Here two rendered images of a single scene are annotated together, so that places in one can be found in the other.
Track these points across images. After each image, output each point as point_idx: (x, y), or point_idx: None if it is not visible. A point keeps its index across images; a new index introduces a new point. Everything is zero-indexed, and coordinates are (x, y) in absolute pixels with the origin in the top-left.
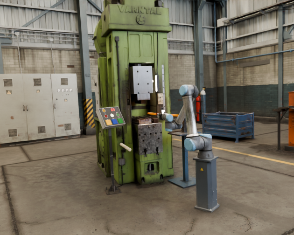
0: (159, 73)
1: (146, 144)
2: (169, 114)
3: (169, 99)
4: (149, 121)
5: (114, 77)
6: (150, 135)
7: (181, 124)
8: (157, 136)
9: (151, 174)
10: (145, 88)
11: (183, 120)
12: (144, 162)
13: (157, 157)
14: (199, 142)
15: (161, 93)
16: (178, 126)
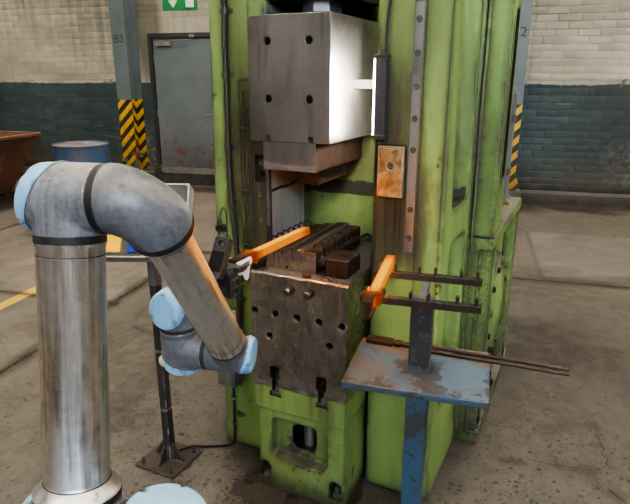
0: (398, 49)
1: (279, 353)
2: (160, 296)
3: (441, 181)
4: (308, 265)
5: (211, 64)
6: (296, 324)
7: (244, 356)
8: (327, 339)
9: (296, 465)
10: (298, 122)
11: (219, 346)
12: (272, 411)
13: (323, 416)
14: None
15: (395, 149)
16: (215, 361)
